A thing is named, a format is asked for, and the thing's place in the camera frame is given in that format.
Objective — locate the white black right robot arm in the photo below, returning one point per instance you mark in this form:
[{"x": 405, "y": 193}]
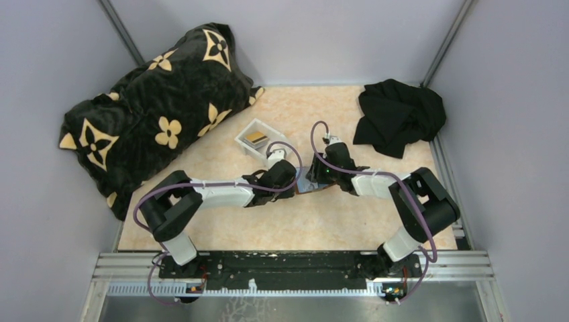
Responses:
[{"x": 424, "y": 206}]

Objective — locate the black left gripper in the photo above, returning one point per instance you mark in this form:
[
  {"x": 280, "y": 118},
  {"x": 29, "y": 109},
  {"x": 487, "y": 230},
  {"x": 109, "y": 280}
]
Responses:
[{"x": 286, "y": 194}]

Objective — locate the black floral plush blanket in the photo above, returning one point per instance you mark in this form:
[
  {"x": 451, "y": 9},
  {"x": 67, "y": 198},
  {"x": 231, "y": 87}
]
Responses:
[{"x": 125, "y": 136}]

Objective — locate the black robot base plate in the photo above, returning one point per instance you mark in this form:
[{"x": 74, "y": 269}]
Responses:
[{"x": 282, "y": 271}]

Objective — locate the brown leather card holder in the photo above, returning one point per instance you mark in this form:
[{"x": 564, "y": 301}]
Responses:
[{"x": 304, "y": 186}]

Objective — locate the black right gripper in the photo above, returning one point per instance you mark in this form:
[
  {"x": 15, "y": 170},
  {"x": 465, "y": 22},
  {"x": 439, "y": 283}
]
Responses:
[{"x": 315, "y": 175}]

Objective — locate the aluminium frame rail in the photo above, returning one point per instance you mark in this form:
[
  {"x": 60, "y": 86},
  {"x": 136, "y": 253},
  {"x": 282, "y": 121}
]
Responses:
[{"x": 137, "y": 273}]

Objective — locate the black crumpled cloth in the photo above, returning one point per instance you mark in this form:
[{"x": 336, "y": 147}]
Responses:
[{"x": 395, "y": 115}]

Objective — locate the white plastic card box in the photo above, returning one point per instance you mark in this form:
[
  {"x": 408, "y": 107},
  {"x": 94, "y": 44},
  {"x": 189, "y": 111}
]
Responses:
[{"x": 259, "y": 154}]

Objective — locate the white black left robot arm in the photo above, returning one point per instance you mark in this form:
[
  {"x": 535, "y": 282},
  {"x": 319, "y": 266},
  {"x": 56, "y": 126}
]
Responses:
[{"x": 169, "y": 208}]

